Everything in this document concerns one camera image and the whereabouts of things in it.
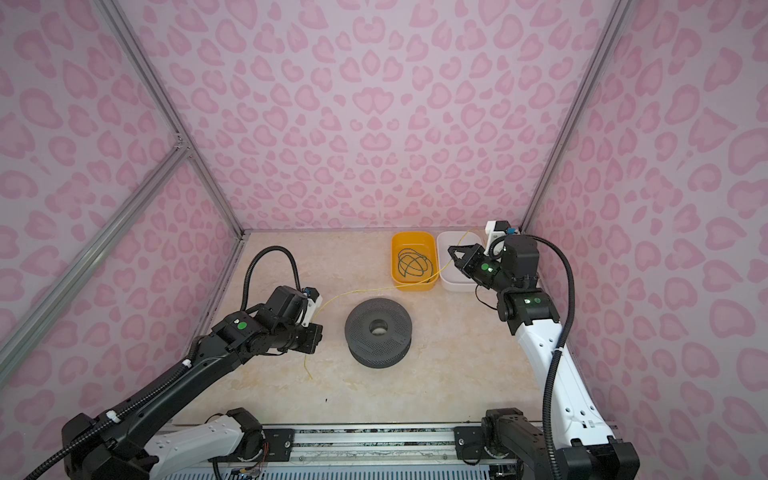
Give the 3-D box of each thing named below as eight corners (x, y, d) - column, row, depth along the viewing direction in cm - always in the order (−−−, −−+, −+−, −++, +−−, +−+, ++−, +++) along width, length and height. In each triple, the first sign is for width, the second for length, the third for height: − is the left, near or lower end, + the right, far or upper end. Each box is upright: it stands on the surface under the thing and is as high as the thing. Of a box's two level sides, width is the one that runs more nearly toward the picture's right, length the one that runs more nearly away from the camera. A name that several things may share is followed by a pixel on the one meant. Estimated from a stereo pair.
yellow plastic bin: (390, 292, 104) (390, 282, 100) (390, 242, 119) (390, 231, 115) (440, 292, 104) (442, 282, 100) (434, 242, 119) (436, 231, 115)
